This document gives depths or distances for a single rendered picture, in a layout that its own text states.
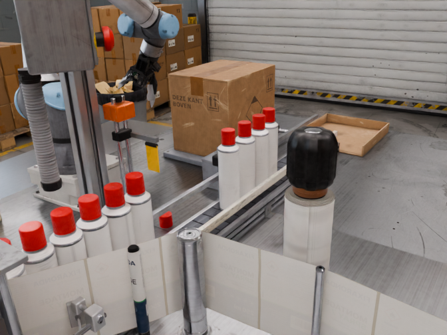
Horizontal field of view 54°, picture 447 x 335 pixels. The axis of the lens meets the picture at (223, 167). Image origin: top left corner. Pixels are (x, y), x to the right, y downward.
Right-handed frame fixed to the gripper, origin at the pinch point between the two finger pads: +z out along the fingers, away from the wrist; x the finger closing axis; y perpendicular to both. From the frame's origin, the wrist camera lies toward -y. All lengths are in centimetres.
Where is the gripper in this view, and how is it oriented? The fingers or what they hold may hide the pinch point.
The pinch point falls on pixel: (135, 98)
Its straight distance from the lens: 177.1
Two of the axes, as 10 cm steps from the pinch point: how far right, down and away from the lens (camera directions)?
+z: -4.1, 7.6, 5.0
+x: 8.7, 4.9, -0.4
